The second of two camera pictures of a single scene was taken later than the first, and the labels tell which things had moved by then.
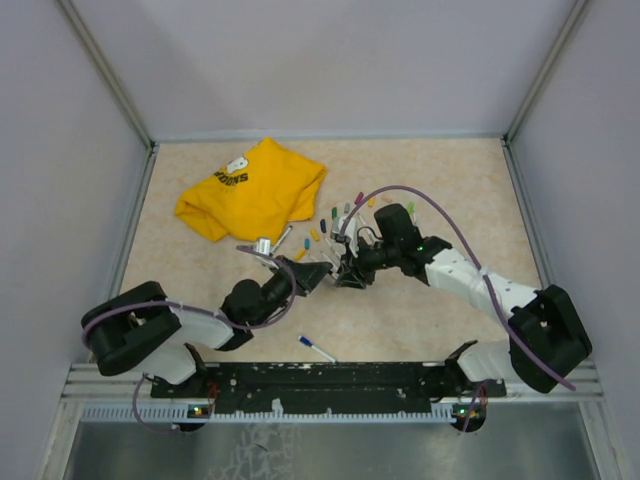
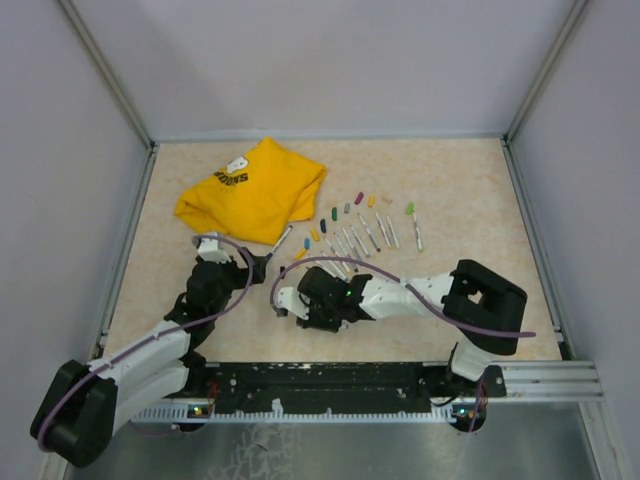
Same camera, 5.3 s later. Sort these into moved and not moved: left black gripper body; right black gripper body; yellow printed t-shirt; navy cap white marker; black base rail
Moved: right black gripper body; left black gripper body
Not moved: yellow printed t-shirt; navy cap white marker; black base rail
